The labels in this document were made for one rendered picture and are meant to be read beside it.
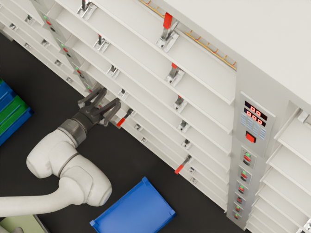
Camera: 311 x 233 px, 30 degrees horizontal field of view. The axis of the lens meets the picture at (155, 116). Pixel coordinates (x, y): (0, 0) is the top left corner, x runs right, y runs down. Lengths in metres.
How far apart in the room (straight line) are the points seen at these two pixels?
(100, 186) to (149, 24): 0.80
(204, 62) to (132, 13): 0.18
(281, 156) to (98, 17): 0.52
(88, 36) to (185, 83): 0.39
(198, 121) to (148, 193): 1.10
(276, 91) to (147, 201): 1.70
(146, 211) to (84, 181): 0.73
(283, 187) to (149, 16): 0.54
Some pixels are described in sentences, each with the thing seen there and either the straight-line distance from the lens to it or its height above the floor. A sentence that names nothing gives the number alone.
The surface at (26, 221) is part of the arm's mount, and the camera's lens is 2.38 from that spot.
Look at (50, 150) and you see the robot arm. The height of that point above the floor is 0.72.
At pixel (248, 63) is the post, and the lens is 0.84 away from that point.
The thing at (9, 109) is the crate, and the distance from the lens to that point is 2.55.
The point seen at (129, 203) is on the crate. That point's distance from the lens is 2.51.
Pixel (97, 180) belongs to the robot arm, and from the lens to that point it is 1.82.
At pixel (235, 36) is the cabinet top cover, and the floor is 1.69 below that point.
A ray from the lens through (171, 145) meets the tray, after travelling 2.02.
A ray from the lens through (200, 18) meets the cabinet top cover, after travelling 0.86.
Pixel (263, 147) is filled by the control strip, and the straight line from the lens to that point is 1.14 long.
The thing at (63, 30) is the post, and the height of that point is 0.99.
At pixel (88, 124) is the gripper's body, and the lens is 1.93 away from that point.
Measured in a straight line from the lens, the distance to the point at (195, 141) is 1.63.
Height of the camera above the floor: 2.46
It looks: 71 degrees down
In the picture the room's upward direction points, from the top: 19 degrees counter-clockwise
